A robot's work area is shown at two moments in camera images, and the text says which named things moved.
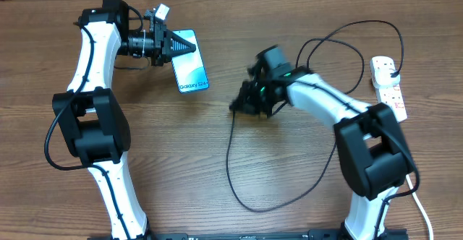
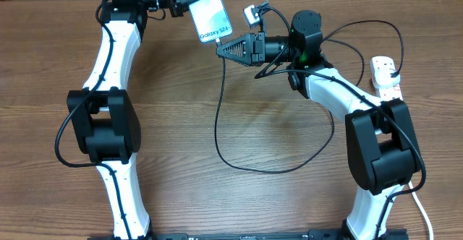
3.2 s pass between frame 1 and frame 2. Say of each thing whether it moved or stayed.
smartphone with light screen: moved
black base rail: stayed
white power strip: stayed
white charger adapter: stayed
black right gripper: moved
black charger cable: moved
